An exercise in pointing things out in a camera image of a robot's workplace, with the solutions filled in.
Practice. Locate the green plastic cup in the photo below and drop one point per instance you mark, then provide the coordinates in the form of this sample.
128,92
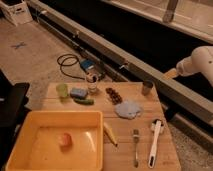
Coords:
62,90

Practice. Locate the silver metal fork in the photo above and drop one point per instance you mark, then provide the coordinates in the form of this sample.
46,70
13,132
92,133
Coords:
136,141

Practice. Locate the wooden table board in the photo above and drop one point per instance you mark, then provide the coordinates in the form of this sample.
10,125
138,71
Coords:
121,157

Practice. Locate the light blue crumpled cloth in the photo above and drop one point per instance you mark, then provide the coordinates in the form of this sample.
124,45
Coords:
128,109

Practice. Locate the green cucumber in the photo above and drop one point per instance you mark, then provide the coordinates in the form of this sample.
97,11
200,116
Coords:
84,101

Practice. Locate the blue sponge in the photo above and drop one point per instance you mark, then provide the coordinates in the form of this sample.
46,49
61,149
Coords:
78,93

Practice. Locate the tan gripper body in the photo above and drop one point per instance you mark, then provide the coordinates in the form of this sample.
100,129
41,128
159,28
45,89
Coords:
171,74

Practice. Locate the pink peach fruit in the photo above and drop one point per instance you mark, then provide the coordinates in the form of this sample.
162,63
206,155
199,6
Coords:
65,140

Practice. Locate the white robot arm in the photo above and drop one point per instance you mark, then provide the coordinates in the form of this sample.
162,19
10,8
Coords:
200,61

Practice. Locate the white cardboard box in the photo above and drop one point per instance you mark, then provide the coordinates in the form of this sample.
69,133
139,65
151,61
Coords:
17,14

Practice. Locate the blue power tool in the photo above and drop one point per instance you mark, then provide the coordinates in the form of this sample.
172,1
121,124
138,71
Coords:
90,67

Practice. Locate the yellow plastic tray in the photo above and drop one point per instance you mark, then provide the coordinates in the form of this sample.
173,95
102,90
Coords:
37,146

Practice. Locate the black chair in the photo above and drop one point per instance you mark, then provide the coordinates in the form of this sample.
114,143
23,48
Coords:
12,111

